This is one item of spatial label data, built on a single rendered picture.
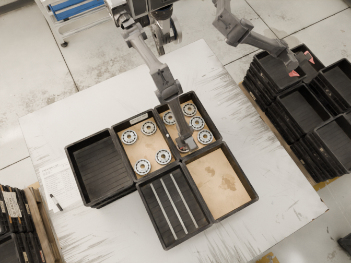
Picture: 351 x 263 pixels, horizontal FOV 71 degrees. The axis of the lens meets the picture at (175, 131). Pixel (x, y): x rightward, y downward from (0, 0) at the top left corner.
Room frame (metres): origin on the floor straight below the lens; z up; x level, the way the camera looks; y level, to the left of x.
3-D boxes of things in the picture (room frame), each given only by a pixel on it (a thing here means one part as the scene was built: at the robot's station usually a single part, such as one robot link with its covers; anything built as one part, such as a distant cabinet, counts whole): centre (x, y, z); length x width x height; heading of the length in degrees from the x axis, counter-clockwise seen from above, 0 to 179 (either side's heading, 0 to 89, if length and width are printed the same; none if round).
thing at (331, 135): (0.62, -1.29, 0.37); 0.40 x 0.30 x 0.45; 28
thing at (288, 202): (0.44, 0.09, 0.35); 1.60 x 1.60 x 0.70; 28
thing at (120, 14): (0.95, 0.25, 1.45); 0.09 x 0.08 x 0.12; 118
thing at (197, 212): (0.13, 0.01, 0.87); 0.40 x 0.30 x 0.11; 27
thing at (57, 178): (0.28, 0.77, 0.70); 0.33 x 0.23 x 0.01; 28
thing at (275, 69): (1.32, -0.91, 0.37); 0.40 x 0.30 x 0.45; 28
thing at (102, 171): (0.35, 0.46, 0.87); 0.40 x 0.30 x 0.11; 27
